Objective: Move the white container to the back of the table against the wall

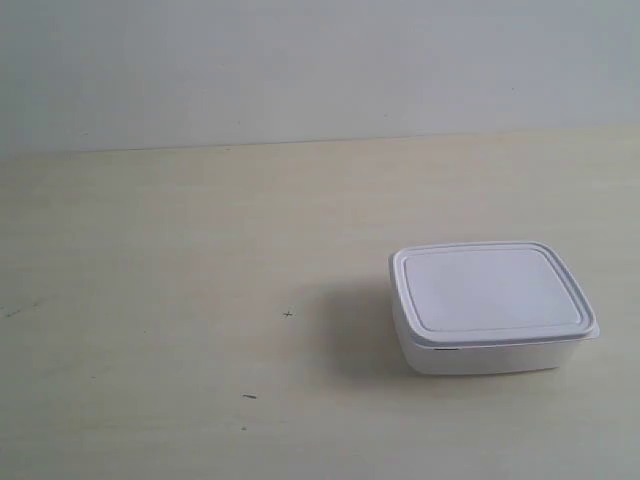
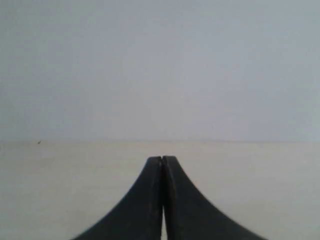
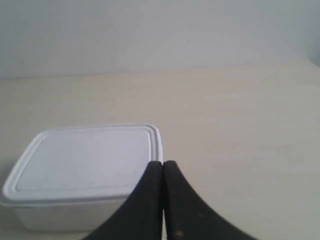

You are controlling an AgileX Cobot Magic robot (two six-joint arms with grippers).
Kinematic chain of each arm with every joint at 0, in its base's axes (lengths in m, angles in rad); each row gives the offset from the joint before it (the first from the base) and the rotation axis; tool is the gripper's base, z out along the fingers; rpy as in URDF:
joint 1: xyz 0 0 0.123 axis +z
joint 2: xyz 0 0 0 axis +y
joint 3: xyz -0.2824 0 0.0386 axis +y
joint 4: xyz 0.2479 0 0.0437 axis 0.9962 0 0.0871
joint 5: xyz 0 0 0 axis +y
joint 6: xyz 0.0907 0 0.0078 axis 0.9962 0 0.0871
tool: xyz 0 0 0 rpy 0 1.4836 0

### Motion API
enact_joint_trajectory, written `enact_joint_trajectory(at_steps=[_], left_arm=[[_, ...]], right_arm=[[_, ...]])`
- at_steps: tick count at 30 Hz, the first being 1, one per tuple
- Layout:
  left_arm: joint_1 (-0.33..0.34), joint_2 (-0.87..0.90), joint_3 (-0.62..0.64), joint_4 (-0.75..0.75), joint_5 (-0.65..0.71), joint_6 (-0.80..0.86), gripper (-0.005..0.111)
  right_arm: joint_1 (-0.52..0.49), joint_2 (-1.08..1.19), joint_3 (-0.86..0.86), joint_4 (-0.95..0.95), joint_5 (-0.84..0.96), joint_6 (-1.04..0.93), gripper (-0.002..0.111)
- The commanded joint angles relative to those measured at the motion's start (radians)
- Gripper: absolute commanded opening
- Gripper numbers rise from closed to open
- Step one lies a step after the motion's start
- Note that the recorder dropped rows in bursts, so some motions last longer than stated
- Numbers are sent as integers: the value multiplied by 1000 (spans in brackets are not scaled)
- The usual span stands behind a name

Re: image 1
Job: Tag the white lidded plastic container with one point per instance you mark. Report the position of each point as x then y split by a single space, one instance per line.
485 308

